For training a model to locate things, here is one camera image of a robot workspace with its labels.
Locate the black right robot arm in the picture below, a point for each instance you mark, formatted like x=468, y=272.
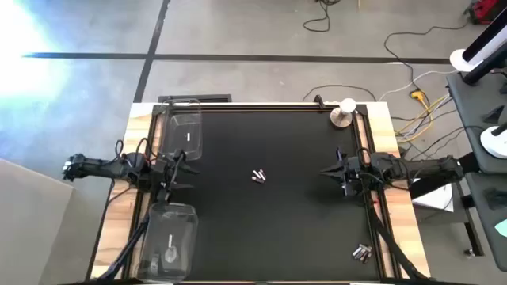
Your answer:
x=416, y=168

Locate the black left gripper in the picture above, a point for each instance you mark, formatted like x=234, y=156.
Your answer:
x=166, y=178

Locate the white paper sheet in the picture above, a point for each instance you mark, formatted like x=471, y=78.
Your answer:
x=435, y=198

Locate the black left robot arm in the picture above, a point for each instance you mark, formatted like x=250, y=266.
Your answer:
x=103, y=168

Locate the dark grey side table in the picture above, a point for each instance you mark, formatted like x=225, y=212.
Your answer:
x=467, y=118
x=481, y=221

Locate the black bracket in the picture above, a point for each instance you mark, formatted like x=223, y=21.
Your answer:
x=495, y=115

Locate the black table crossbar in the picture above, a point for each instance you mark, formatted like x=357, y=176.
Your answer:
x=447, y=174

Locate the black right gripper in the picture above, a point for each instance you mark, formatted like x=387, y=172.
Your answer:
x=356, y=174

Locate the teal paper sheet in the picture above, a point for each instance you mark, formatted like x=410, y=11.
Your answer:
x=502, y=229

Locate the black aluminium table frame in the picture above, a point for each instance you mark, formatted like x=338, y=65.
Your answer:
x=277, y=105

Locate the grey cabinet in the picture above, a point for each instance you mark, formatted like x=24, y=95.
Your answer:
x=31, y=229

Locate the white round-base stand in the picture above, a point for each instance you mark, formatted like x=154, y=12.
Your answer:
x=459, y=59
x=493, y=144

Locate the black spring clamp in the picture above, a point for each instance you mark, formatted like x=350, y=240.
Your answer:
x=319, y=102

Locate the red tool bag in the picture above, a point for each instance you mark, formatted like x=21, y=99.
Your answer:
x=485, y=10

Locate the black diagonal frame strut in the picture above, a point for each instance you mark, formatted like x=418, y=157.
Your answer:
x=126, y=249
x=392, y=245

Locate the clear plastic bin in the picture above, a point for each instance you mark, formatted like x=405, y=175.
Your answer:
x=186, y=126
x=170, y=229

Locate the black stand pole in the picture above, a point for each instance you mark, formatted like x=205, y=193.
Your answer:
x=479, y=71

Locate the black cloth bundle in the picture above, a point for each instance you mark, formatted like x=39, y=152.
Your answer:
x=495, y=198

